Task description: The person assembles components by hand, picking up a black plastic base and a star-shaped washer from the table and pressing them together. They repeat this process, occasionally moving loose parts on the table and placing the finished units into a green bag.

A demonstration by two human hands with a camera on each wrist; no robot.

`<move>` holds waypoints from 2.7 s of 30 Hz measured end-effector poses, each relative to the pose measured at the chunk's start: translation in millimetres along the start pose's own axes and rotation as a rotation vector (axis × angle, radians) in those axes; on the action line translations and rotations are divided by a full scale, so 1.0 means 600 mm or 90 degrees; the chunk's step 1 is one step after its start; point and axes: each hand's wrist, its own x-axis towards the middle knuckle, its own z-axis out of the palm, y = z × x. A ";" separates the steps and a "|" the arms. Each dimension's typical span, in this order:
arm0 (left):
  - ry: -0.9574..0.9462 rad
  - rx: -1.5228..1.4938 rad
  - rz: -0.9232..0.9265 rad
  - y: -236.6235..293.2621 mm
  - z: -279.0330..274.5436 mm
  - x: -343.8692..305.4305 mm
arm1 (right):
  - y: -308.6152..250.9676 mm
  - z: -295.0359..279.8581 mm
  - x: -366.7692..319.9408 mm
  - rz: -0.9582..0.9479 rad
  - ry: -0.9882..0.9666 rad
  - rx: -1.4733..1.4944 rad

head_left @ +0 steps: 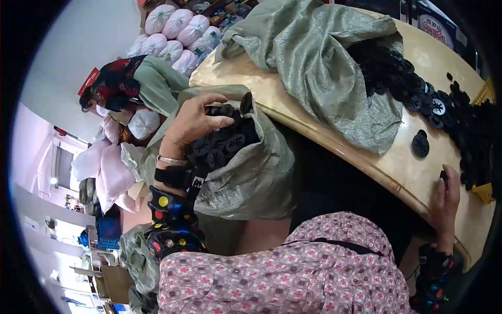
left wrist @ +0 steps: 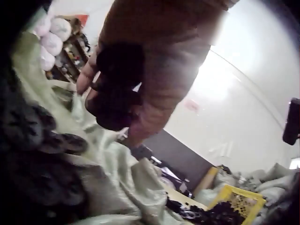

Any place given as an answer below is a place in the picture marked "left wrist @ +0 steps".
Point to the person's left hand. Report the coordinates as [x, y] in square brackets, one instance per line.
[168, 58]

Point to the person's left fingers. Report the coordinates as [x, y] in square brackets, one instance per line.
[85, 75]

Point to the person's left thumb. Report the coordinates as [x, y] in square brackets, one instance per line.
[152, 121]

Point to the black soft fabric piece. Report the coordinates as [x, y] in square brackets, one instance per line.
[119, 72]

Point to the cluttered dark shelf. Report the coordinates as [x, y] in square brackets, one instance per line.
[72, 56]

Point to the pile of pale pink bags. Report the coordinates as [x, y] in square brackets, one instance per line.
[52, 39]

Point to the pale green woven sack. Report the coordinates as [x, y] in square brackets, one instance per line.
[117, 178]

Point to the yellow cardboard strip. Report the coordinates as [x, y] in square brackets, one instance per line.
[206, 180]

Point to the pile of dark fabric pieces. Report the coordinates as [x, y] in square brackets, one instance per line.
[28, 140]

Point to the heap of black small pieces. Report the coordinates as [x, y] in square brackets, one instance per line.
[211, 214]

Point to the yellow plastic crate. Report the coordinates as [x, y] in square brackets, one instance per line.
[243, 201]

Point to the pile of white sacks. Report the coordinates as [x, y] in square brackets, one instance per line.
[274, 180]

